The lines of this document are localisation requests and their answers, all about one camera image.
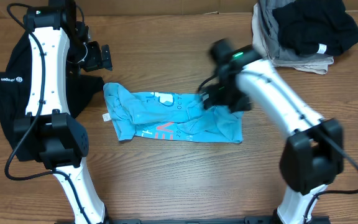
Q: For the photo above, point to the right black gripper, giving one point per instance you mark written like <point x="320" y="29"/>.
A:
<point x="243" y="103"/>

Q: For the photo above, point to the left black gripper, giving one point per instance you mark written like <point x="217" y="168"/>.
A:
<point x="97" y="61"/>

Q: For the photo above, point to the light blue printed t-shirt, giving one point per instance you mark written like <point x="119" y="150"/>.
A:
<point x="169" y="116"/>

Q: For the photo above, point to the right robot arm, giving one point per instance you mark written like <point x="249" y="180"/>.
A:
<point x="312" y="156"/>

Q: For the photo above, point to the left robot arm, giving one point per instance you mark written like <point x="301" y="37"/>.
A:
<point x="48" y="132"/>

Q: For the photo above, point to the grey folded garment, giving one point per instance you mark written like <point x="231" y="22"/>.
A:
<point x="269" y="28"/>

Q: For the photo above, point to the black t-shirt on left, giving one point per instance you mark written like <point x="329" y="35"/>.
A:
<point x="15" y="85"/>

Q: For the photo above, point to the beige folded garment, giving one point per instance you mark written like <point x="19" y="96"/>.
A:
<point x="258" y="41"/>

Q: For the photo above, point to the black folded garment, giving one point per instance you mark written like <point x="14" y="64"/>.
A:
<point x="316" y="27"/>

